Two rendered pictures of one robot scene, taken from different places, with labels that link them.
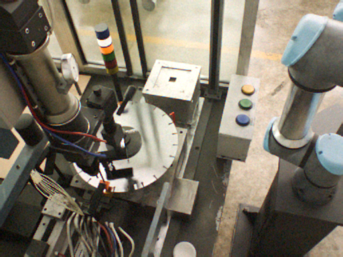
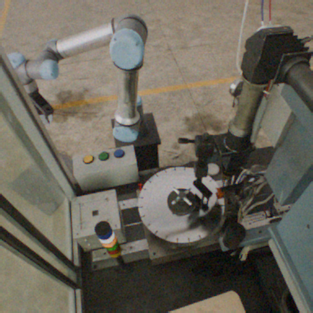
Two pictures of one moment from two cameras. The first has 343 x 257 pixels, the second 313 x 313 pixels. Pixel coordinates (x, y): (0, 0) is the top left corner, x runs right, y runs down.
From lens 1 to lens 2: 102 cm
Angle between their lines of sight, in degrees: 61
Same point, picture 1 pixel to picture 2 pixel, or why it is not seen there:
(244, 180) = not seen: hidden behind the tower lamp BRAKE
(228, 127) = (129, 159)
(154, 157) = (181, 178)
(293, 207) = (154, 134)
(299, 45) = (139, 42)
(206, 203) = not seen: hidden behind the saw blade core
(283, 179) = (138, 143)
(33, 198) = (246, 285)
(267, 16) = not seen: outside the picture
